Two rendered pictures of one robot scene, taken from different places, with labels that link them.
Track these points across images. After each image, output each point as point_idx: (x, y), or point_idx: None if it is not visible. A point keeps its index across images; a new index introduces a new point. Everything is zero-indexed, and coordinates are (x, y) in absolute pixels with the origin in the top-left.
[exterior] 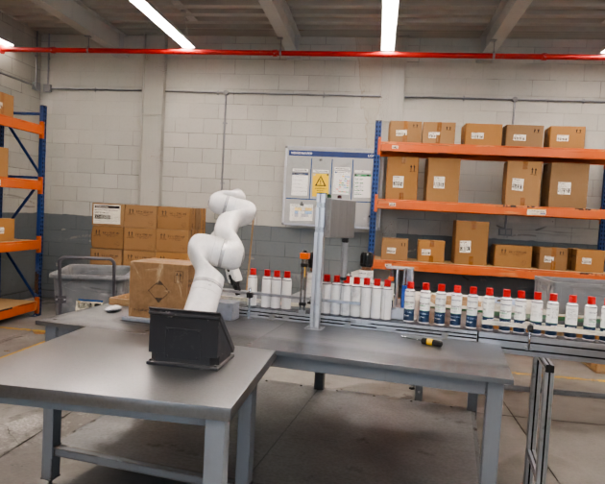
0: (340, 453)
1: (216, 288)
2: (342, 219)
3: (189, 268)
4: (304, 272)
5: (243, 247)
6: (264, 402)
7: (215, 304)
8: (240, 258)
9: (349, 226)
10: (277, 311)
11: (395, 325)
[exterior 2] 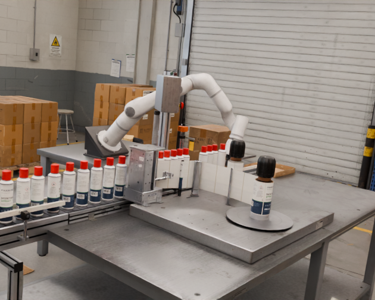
0: (130, 292)
1: (114, 123)
2: (158, 93)
3: (191, 128)
4: (190, 146)
5: (130, 105)
6: (260, 295)
7: (110, 131)
8: (124, 111)
9: (159, 100)
10: None
11: None
